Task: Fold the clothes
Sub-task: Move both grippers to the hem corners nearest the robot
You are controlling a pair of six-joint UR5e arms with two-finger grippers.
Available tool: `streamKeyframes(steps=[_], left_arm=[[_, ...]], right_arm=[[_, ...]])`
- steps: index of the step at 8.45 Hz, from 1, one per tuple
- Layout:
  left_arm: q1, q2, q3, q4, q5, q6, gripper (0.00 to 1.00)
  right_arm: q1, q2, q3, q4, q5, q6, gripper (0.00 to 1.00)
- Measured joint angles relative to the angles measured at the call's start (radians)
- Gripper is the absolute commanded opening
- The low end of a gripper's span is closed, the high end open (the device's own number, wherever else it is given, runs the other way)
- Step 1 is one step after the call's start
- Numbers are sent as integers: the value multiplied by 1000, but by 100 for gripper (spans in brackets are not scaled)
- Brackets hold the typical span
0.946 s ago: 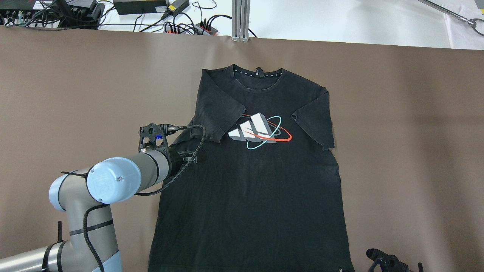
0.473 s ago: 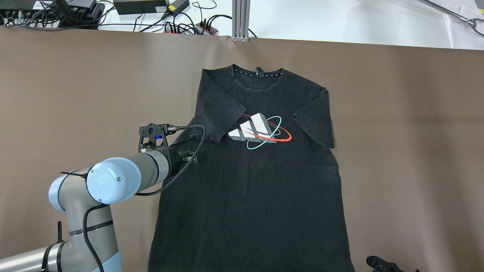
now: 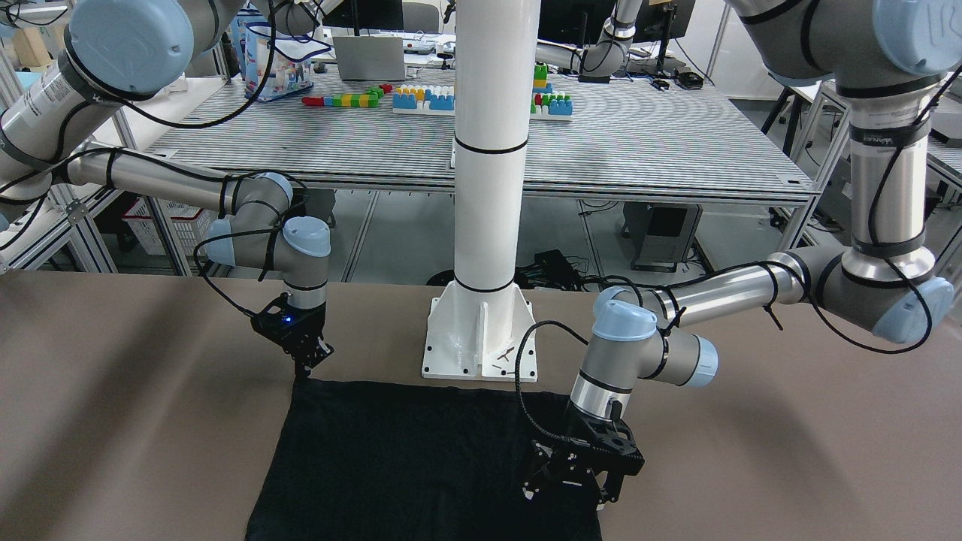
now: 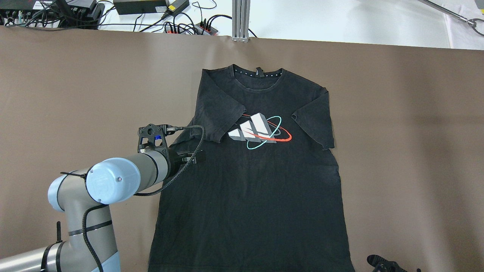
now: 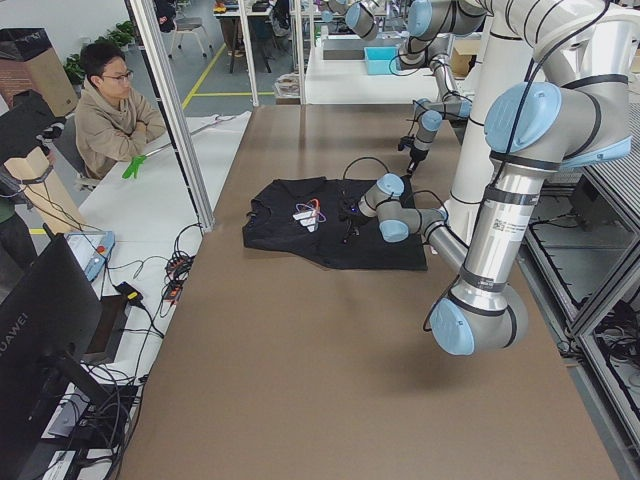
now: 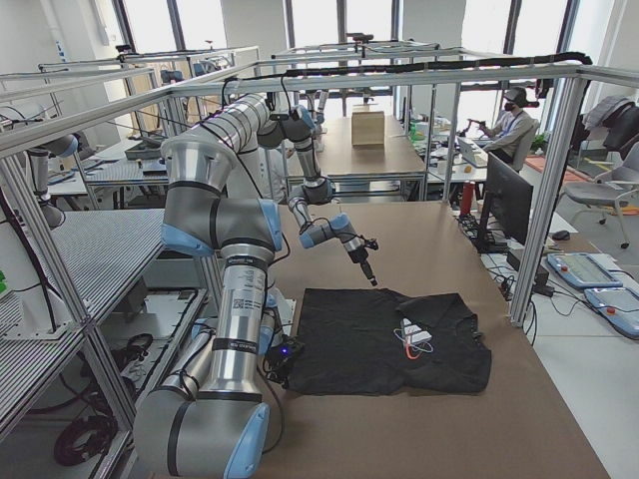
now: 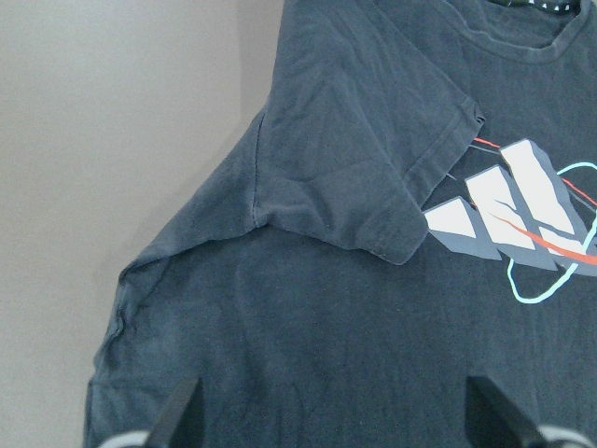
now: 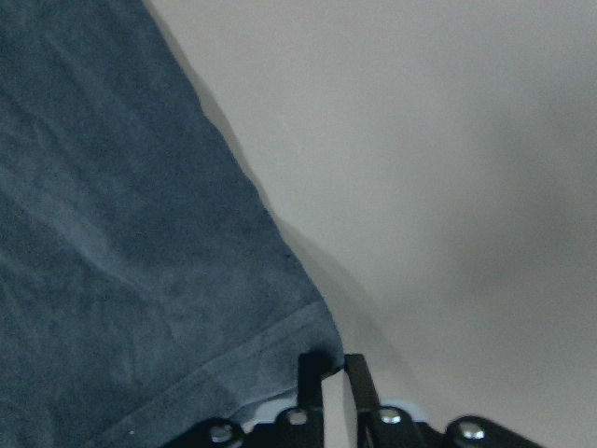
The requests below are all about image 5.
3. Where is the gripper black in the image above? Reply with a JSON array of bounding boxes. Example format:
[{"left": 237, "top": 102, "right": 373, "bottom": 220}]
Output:
[
  {"left": 338, "top": 199, "right": 364, "bottom": 231},
  {"left": 406, "top": 147, "right": 426, "bottom": 174}
]

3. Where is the black graphic t-shirt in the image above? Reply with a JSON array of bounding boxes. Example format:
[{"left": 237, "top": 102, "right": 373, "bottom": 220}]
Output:
[{"left": 242, "top": 177, "right": 427, "bottom": 271}]

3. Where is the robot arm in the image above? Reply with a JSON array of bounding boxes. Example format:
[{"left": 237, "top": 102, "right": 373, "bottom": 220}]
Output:
[
  {"left": 386, "top": 1, "right": 486, "bottom": 175},
  {"left": 340, "top": 1, "right": 639, "bottom": 355}
]

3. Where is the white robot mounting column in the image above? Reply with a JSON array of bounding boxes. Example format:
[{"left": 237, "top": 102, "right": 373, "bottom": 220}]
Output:
[{"left": 447, "top": 1, "right": 542, "bottom": 241}]

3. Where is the red black power strip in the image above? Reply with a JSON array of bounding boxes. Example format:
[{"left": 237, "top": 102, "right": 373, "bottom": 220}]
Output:
[{"left": 162, "top": 251, "right": 195, "bottom": 305}]

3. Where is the green reacher grabber tool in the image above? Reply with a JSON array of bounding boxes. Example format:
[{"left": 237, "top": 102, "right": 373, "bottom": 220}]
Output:
[{"left": 121, "top": 115, "right": 236, "bottom": 179}]

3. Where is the black power adapter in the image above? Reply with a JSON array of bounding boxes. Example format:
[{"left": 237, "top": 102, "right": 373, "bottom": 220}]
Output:
[{"left": 114, "top": 281, "right": 144, "bottom": 308}]

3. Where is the seated person beige hoodie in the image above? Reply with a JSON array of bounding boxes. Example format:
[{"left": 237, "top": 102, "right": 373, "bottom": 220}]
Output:
[{"left": 74, "top": 42, "right": 166, "bottom": 180}]

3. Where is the blue teach pendant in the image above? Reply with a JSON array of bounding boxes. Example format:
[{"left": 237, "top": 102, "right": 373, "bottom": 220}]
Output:
[{"left": 64, "top": 231, "right": 115, "bottom": 281}]

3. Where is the black computer monitor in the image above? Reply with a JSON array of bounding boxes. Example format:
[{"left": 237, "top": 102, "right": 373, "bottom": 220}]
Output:
[{"left": 1, "top": 235, "right": 108, "bottom": 449}]

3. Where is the cardboard box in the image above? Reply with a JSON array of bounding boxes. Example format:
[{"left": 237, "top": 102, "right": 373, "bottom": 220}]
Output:
[{"left": 1, "top": 28, "right": 78, "bottom": 117}]

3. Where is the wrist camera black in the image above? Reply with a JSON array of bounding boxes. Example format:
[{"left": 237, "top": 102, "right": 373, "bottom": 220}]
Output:
[{"left": 397, "top": 136, "right": 414, "bottom": 151}]

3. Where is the aluminium frame post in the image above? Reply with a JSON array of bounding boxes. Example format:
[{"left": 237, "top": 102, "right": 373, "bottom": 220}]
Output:
[{"left": 125, "top": 0, "right": 215, "bottom": 233}]

